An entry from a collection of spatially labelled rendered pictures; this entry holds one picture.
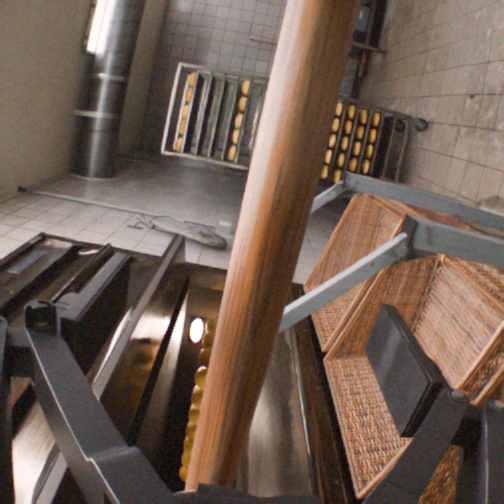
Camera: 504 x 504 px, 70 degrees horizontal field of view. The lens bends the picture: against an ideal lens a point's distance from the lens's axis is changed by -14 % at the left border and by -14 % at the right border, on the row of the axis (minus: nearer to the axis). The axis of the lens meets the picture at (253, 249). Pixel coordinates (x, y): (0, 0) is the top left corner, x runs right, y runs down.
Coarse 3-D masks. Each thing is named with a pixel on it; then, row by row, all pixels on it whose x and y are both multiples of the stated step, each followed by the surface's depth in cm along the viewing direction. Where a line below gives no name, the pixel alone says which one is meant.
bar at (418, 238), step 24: (336, 192) 105; (360, 192) 106; (384, 192) 104; (408, 192) 104; (408, 216) 59; (456, 216) 106; (480, 216) 105; (408, 240) 58; (432, 240) 58; (456, 240) 58; (480, 240) 58; (360, 264) 60; (384, 264) 60; (336, 288) 61; (288, 312) 62; (312, 312) 62; (240, 480) 35
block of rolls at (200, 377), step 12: (216, 324) 171; (204, 336) 161; (204, 360) 145; (204, 372) 136; (204, 384) 133; (192, 396) 139; (192, 408) 143; (192, 420) 139; (192, 432) 142; (192, 444) 145
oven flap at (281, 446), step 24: (288, 336) 136; (288, 360) 123; (264, 384) 113; (288, 384) 111; (264, 408) 103; (288, 408) 102; (264, 432) 94; (288, 432) 93; (312, 432) 89; (264, 456) 86; (288, 456) 85; (312, 456) 82; (264, 480) 79; (288, 480) 78; (312, 480) 75
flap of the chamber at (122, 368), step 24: (168, 264) 140; (168, 288) 140; (144, 312) 107; (168, 312) 140; (144, 336) 107; (120, 360) 85; (144, 360) 106; (96, 384) 75; (120, 384) 84; (144, 384) 105; (120, 408) 83; (120, 432) 82; (48, 480) 50; (72, 480) 55
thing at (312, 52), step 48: (288, 0) 15; (336, 0) 14; (288, 48) 15; (336, 48) 15; (288, 96) 15; (336, 96) 16; (288, 144) 16; (288, 192) 16; (240, 240) 18; (288, 240) 17; (240, 288) 18; (288, 288) 19; (240, 336) 19; (240, 384) 20; (240, 432) 21; (192, 480) 23
